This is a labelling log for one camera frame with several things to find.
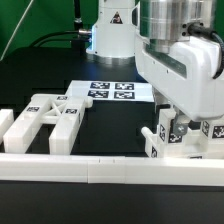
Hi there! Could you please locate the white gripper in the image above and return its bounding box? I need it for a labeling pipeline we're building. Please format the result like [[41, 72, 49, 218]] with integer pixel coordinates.
[[135, 34, 224, 136]]

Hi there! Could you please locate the white chair seat block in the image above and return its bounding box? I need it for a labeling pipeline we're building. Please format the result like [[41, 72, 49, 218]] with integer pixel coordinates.
[[141, 127, 224, 159]]

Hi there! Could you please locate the white chair back frame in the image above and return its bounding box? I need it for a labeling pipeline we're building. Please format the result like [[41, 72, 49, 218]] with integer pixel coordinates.
[[3, 94, 93, 155]]

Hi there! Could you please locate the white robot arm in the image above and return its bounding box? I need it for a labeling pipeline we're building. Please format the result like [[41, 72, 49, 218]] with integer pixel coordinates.
[[86, 0, 224, 135]]

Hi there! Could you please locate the white marker base sheet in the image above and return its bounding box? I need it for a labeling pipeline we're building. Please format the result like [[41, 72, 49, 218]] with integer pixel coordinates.
[[66, 80, 154, 102]]

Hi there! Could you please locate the black pole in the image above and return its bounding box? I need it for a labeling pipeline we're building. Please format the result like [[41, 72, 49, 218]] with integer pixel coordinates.
[[74, 0, 83, 30]]

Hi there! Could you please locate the black cable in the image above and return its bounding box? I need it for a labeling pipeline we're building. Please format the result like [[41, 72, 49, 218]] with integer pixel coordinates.
[[29, 30, 92, 48]]

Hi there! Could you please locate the white U-shaped fence frame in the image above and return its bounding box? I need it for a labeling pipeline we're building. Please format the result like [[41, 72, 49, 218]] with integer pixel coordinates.
[[0, 108, 224, 187]]

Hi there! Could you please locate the white cable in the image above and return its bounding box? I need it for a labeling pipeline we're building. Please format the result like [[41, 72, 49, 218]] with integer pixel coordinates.
[[0, 0, 36, 61]]

